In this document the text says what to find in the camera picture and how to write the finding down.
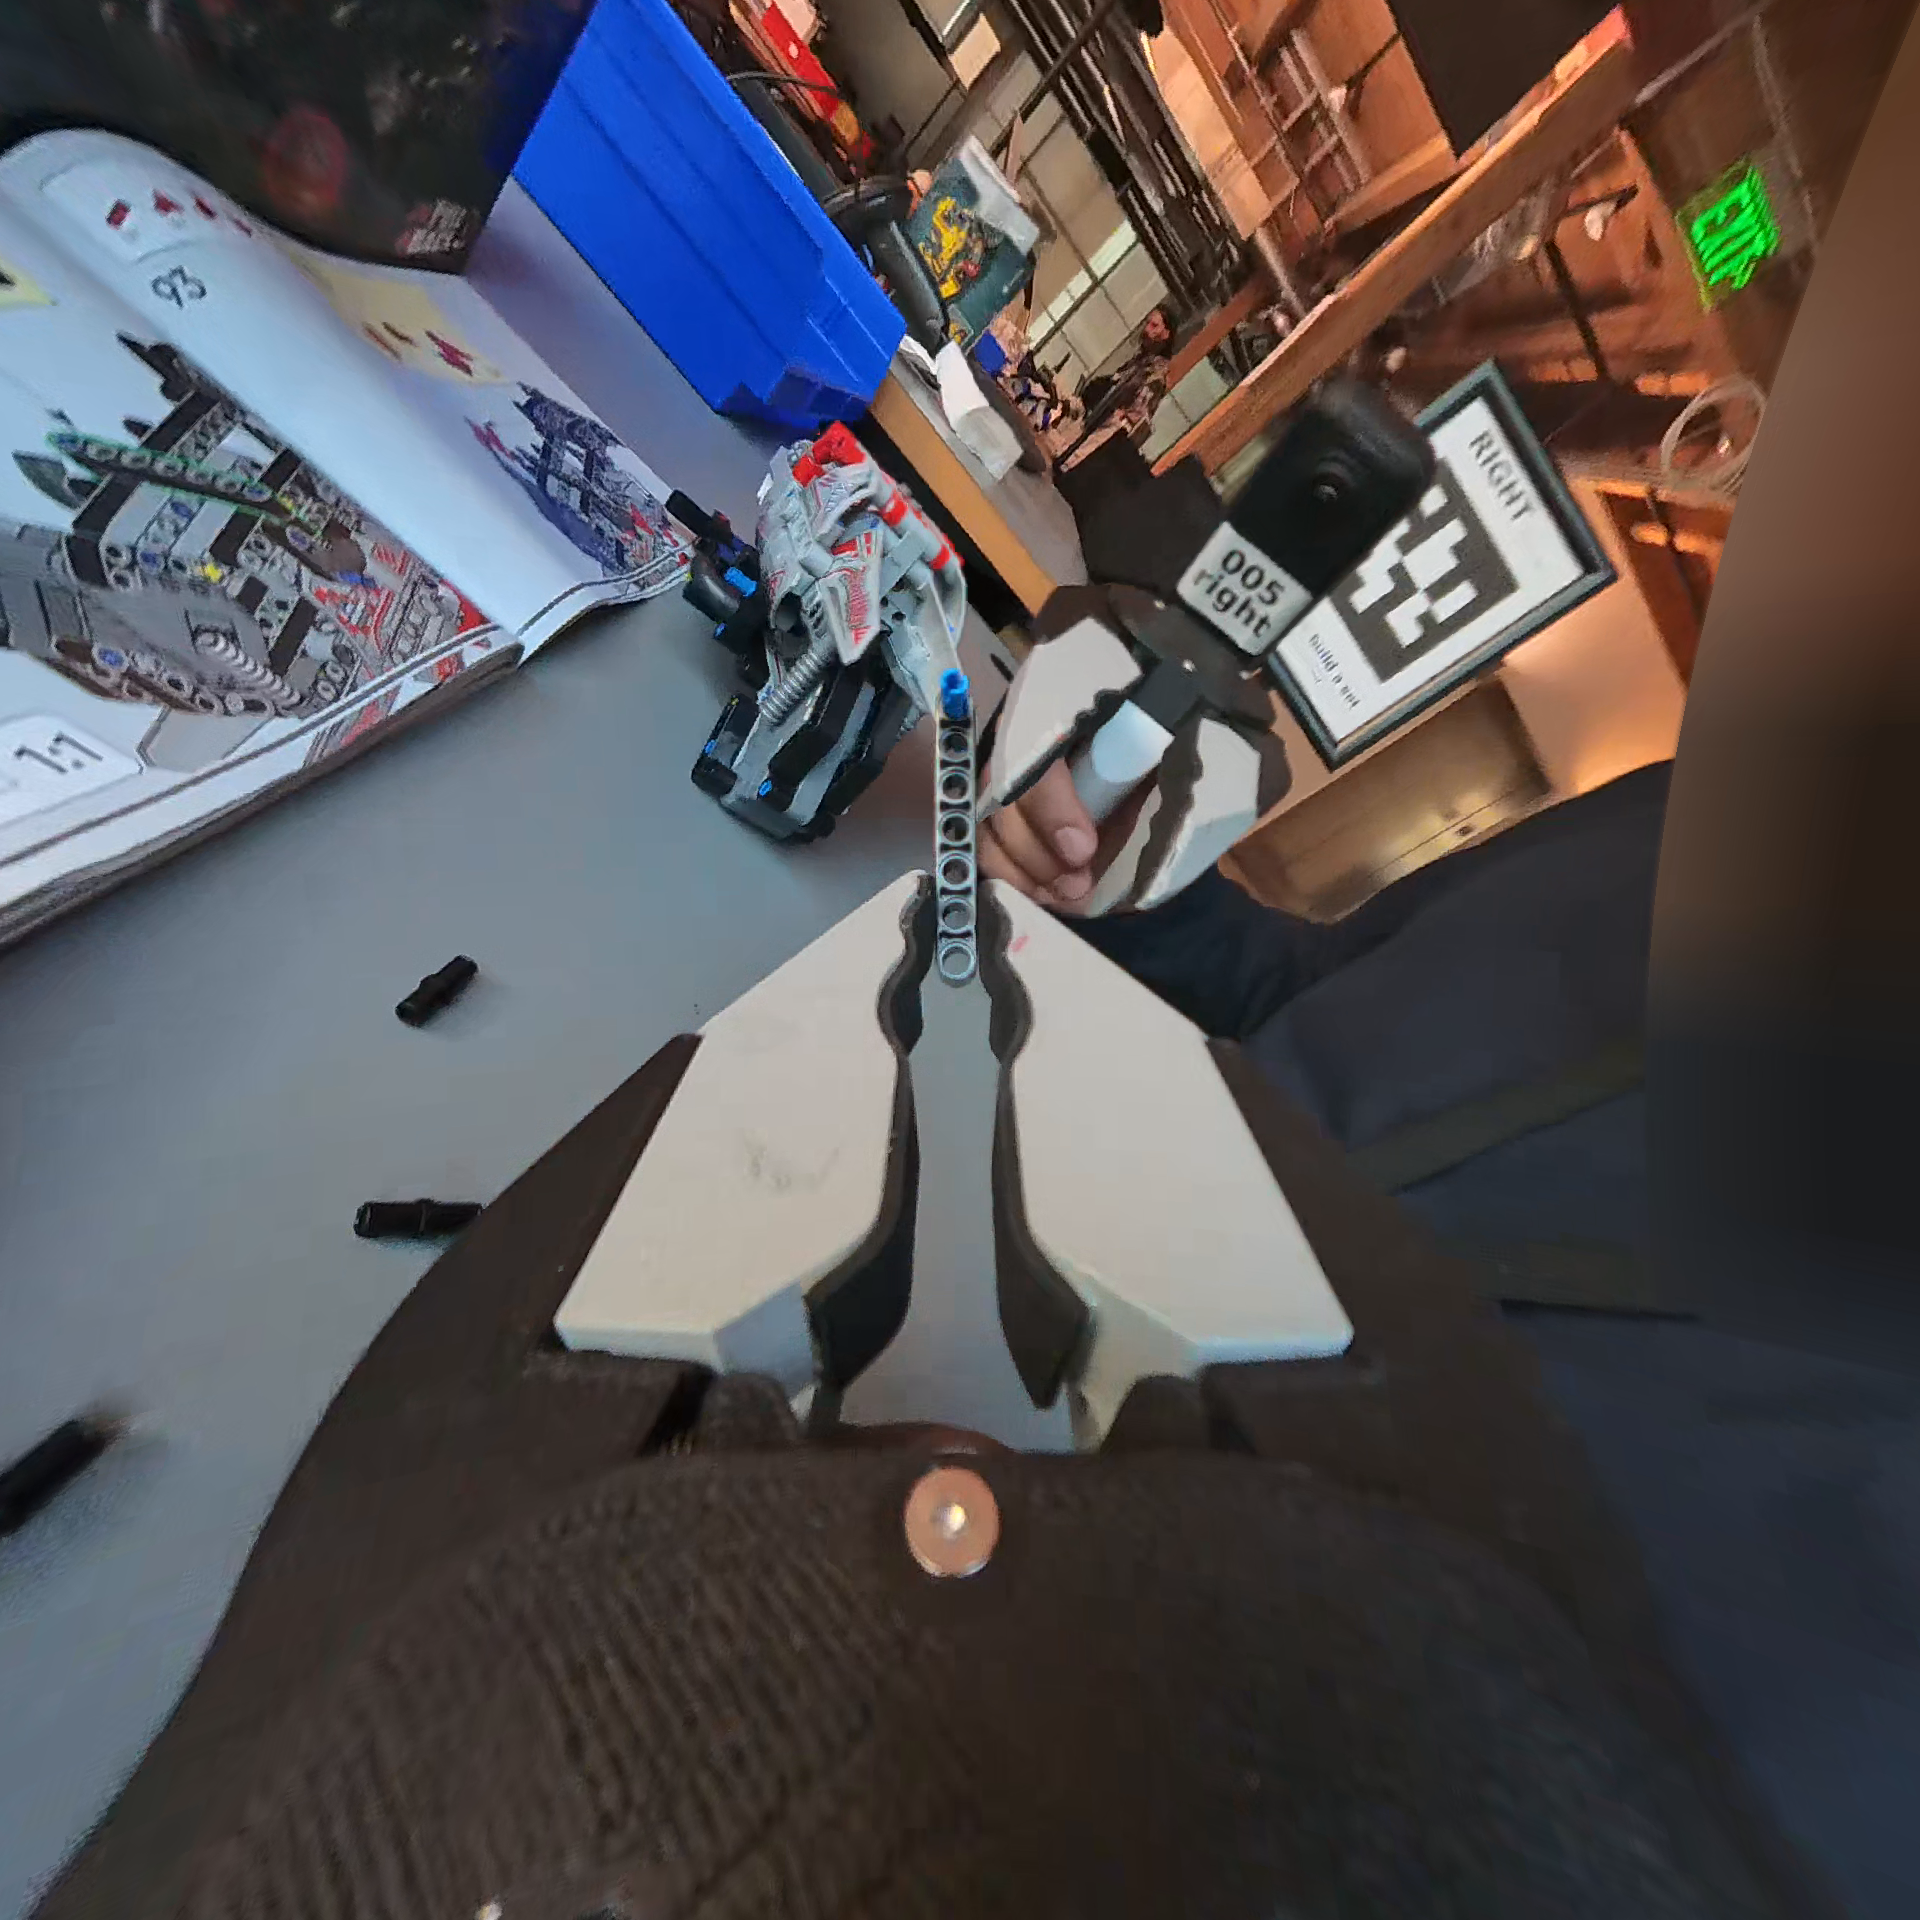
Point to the colourful toy box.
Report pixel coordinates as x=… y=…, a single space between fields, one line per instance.
x=968 y=240

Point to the lego instruction booklet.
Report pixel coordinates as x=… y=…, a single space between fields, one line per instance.
x=224 y=540

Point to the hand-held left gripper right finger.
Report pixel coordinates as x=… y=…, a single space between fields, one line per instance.
x=1155 y=1184

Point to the person's right forearm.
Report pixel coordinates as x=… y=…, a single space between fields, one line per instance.
x=1394 y=931

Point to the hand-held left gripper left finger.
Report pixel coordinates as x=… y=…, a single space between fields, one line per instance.
x=734 y=1184

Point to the person's navy clothing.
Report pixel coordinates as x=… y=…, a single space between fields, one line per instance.
x=1725 y=1501

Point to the green exit sign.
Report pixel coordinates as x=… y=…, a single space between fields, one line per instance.
x=1729 y=233

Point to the wooden table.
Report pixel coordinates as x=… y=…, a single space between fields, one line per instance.
x=990 y=511

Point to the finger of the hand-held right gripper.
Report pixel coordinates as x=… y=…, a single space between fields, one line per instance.
x=1222 y=794
x=1058 y=698

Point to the grey and red lego vehicle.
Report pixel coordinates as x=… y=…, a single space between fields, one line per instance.
x=840 y=601

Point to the person's right hand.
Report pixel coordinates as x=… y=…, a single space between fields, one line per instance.
x=1042 y=840

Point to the white paper bag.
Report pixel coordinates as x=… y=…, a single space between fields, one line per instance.
x=979 y=412

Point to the blue plastic bin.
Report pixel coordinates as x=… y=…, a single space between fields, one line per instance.
x=704 y=224

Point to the black lego pin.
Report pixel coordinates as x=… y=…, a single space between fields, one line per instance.
x=437 y=990
x=417 y=1220
x=53 y=1473

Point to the black lego set box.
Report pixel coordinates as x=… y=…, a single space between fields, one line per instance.
x=344 y=135

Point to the grey lego beam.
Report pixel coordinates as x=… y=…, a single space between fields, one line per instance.
x=956 y=840

